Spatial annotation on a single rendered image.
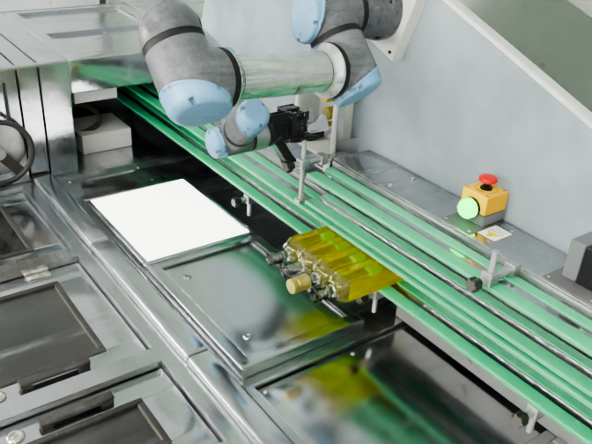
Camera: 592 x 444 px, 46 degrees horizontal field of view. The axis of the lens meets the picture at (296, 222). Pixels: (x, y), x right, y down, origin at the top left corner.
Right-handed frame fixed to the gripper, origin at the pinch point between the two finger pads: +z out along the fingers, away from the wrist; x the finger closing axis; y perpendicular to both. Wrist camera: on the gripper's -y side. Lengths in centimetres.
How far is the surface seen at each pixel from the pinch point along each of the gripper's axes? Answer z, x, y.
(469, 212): -5, -55, 0
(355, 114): 3.5, -7.4, 5.6
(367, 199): -11.7, -31.5, -5.3
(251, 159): -11.2, 19.2, -13.7
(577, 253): -3, -80, 2
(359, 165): -3.9, -19.2, -2.9
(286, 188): -13.6, -2.0, -13.8
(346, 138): 1.3, -7.3, -0.9
